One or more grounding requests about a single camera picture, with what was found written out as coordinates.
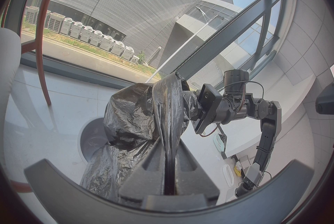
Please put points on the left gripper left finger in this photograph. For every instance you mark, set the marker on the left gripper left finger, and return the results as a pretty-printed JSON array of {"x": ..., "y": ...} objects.
[{"x": 135, "y": 186}]

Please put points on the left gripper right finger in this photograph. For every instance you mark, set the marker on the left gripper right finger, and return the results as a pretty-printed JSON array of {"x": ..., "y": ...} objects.
[{"x": 198, "y": 186}]

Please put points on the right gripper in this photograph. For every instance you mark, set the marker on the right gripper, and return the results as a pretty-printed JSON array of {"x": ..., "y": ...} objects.
[{"x": 229, "y": 112}]

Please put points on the black plastic bag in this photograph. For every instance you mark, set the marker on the black plastic bag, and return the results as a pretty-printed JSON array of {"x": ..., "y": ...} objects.
[{"x": 130, "y": 113}]

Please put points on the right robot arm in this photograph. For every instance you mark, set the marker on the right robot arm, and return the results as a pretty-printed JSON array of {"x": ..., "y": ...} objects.
[{"x": 270, "y": 123}]

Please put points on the grey trash bin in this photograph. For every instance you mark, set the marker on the grey trash bin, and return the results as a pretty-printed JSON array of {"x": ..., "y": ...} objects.
[{"x": 90, "y": 139}]

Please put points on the window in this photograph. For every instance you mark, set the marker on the window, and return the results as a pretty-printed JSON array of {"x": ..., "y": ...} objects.
[{"x": 214, "y": 43}]

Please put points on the white cushioned wooden chair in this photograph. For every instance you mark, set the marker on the white cushioned wooden chair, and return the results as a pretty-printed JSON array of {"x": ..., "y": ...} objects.
[{"x": 41, "y": 61}]

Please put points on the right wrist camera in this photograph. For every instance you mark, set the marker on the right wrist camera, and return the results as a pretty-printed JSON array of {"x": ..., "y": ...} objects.
[{"x": 210, "y": 97}]

